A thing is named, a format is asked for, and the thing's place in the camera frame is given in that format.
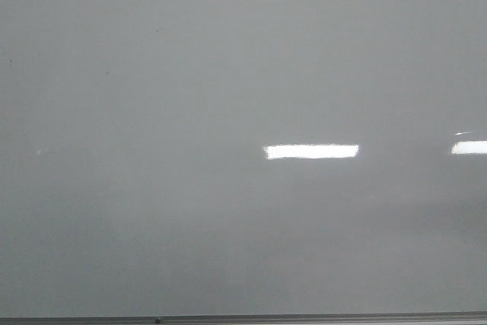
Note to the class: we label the grey aluminium whiteboard frame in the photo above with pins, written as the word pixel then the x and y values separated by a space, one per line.
pixel 462 317

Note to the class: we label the white glossy whiteboard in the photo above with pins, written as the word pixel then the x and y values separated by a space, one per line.
pixel 207 157

